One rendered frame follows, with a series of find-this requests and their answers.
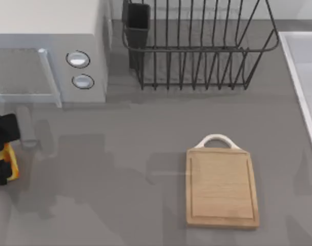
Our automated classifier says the yellow and orange block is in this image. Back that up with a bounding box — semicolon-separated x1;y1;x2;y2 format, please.
0;142;20;181

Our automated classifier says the glass microwave door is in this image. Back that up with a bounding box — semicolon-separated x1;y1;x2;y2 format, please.
0;48;56;103

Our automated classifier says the small silver microwave knob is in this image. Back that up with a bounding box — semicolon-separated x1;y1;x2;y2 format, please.
71;73;95;90

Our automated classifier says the large silver microwave knob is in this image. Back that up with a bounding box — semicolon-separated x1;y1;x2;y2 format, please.
66;50;91;69

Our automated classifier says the pale microwave oven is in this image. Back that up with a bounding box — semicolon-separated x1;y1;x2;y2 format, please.
0;0;108;108

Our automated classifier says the black utensil holder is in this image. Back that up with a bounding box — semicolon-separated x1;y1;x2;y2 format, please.
122;0;152;69

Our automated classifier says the wooden cutting board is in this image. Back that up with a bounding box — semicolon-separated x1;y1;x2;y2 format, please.
185;133;261;230

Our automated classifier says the pale grey door handle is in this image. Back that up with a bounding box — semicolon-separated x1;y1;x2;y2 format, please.
37;48;63;108

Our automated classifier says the black wire dish rack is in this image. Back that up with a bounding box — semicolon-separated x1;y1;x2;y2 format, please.
121;0;280;91

